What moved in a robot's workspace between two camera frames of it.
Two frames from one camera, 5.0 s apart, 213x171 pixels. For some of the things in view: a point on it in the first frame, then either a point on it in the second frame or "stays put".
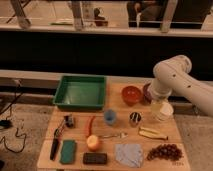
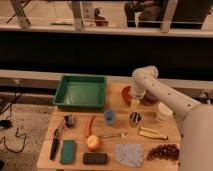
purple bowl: (147, 94) stays put
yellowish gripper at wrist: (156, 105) -> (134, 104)
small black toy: (68, 121) stays put
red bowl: (131, 95) stays put
